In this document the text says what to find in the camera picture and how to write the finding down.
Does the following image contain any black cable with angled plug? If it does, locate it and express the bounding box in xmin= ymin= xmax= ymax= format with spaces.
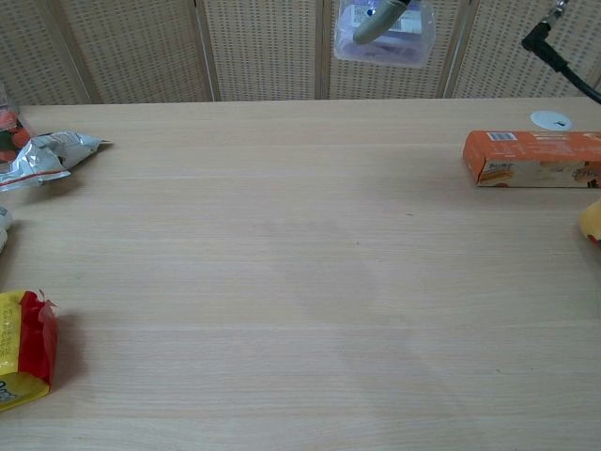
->
xmin=521 ymin=0 xmax=601 ymax=105

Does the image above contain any small purple plastic packet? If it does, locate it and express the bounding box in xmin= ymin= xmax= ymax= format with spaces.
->
xmin=333 ymin=0 xmax=436 ymax=70

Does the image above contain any red fruit print snack bag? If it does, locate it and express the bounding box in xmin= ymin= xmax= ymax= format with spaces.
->
xmin=0 ymin=84 xmax=33 ymax=164

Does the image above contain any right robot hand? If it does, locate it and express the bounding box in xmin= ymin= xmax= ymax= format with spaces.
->
xmin=352 ymin=0 xmax=412 ymax=46

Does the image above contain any silver foil snack bag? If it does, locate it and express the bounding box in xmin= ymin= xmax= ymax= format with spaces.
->
xmin=0 ymin=132 xmax=114 ymax=194

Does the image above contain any yellow plastic package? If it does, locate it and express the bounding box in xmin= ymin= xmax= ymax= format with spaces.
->
xmin=578 ymin=197 xmax=601 ymax=252

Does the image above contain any yellow and red snack bag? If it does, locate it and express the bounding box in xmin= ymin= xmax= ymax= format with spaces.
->
xmin=0 ymin=289 xmax=60 ymax=414

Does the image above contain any white package with label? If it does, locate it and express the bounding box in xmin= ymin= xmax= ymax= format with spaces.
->
xmin=0 ymin=205 xmax=14 ymax=256

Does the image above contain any perforated folding screen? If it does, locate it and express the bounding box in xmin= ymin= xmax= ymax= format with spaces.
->
xmin=0 ymin=0 xmax=601 ymax=106

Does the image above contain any orange cardboard food box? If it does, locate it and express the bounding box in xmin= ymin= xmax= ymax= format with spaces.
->
xmin=462 ymin=130 xmax=601 ymax=190

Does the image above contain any white round cable grommet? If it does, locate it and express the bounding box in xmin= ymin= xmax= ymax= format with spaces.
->
xmin=530 ymin=110 xmax=576 ymax=131

